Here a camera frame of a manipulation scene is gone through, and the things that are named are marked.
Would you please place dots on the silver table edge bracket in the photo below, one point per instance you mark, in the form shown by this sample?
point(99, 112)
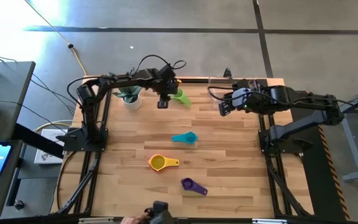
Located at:
point(95, 221)
point(269, 221)

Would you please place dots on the purple plastic measuring cup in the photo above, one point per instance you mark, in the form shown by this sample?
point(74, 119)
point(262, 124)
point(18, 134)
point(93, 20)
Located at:
point(187, 184)

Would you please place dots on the black hazard-striped floor mat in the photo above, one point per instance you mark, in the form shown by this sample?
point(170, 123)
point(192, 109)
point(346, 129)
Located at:
point(315, 186)

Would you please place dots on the yellow label tag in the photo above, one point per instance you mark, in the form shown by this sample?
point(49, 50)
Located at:
point(179, 81)

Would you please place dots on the black clamp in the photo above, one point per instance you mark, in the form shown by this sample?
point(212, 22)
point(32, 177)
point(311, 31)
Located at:
point(227, 73)

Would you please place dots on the clear plastic basket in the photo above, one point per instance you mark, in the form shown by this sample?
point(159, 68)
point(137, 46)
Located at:
point(213, 105)

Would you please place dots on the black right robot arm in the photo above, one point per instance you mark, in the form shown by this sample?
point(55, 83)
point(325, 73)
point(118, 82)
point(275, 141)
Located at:
point(303, 119)

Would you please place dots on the green plastic measuring cup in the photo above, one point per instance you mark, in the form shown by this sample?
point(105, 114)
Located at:
point(183, 99)

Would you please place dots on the yellow plastic measuring cup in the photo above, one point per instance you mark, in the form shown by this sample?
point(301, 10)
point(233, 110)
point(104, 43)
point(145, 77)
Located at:
point(158, 162)

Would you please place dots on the black caster wheel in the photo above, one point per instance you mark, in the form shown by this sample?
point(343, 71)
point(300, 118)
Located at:
point(19, 204)

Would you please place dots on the dark grey side table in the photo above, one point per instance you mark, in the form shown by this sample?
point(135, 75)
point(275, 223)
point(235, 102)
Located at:
point(8, 193)

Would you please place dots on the white printed paper sheet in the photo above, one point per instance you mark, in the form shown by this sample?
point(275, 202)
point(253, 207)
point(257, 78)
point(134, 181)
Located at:
point(47, 155)

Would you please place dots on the black desk support bar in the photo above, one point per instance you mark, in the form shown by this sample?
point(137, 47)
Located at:
point(36, 140)

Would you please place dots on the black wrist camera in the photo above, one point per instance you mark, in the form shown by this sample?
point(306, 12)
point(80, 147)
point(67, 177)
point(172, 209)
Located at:
point(241, 84)
point(167, 72)

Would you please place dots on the blue-grey metal frame table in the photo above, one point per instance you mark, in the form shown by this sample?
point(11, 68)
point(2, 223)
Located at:
point(352, 146)

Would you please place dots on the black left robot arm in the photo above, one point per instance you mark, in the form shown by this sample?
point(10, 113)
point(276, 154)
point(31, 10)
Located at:
point(126, 79)

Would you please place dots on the grey office desk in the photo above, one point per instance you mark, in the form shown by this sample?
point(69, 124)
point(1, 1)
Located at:
point(8, 90)

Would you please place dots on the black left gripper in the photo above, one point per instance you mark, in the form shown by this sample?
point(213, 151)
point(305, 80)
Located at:
point(166, 88)

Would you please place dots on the person's hand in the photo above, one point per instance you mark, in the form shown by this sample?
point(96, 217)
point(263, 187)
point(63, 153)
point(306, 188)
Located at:
point(134, 220)

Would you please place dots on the snake plant in white pot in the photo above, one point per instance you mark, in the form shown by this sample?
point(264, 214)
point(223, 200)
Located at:
point(132, 104)

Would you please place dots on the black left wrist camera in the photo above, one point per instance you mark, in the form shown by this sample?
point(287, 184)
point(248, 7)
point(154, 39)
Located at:
point(167, 72)

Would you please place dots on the black boxy device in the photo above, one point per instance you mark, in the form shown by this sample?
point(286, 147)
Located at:
point(161, 210)

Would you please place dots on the teal plastic measuring cup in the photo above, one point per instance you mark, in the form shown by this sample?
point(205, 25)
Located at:
point(189, 138)

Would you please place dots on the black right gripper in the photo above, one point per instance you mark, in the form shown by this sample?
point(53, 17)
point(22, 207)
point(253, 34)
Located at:
point(242, 101)

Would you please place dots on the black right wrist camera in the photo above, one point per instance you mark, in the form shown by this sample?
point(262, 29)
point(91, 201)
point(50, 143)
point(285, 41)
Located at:
point(241, 84)

